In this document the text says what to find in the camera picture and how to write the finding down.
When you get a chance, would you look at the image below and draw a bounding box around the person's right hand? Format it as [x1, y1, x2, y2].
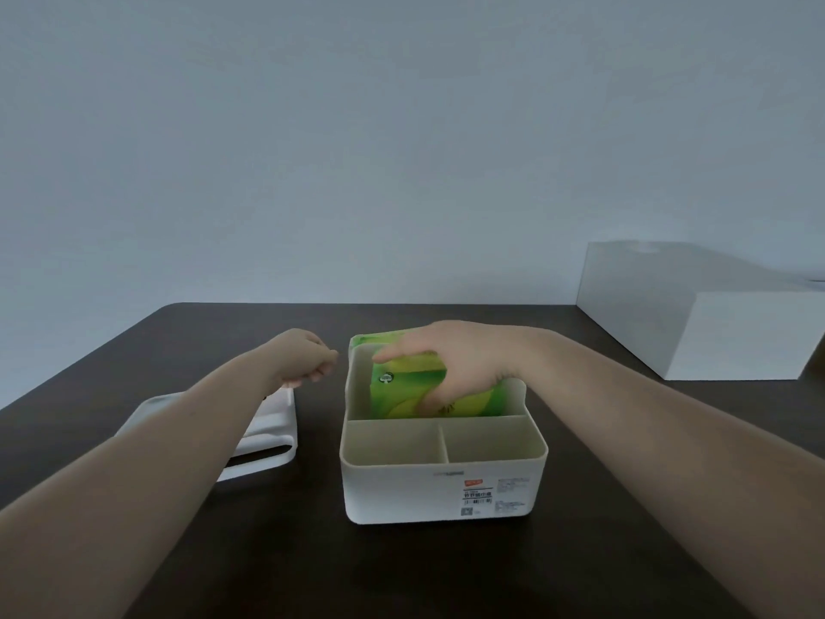
[373, 320, 531, 418]

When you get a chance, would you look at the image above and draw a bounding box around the person's left forearm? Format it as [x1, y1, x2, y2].
[0, 349, 284, 619]

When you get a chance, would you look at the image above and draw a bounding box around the person's right forearm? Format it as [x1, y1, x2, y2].
[516, 328, 825, 619]

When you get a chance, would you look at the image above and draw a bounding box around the person's left hand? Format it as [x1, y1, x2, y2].
[257, 328, 339, 390]

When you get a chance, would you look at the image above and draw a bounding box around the green tissue pack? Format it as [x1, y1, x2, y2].
[350, 328, 505, 421]

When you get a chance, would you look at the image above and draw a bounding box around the white plastic organizer box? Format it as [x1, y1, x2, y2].
[339, 335, 549, 526]

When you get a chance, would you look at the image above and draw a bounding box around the white plastic lid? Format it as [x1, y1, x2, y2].
[115, 386, 299, 483]

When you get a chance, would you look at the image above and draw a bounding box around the large white box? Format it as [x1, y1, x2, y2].
[575, 241, 825, 381]

